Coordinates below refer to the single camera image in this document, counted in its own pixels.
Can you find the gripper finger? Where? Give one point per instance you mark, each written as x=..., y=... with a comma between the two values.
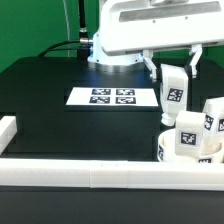
x=195, y=53
x=147, y=56

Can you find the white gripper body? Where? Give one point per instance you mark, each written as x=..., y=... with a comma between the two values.
x=128, y=26

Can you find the white round stool seat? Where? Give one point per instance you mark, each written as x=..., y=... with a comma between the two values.
x=166, y=151

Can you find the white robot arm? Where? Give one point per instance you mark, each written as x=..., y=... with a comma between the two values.
x=120, y=62

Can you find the white marker sheet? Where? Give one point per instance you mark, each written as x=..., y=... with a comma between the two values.
x=95, y=96

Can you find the white front barrier wall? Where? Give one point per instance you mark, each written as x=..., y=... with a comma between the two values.
x=111, y=174

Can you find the white barrier wall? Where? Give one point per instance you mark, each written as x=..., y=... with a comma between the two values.
x=111, y=174
x=8, y=129

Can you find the white left barrier wall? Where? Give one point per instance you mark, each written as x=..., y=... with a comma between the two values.
x=8, y=129

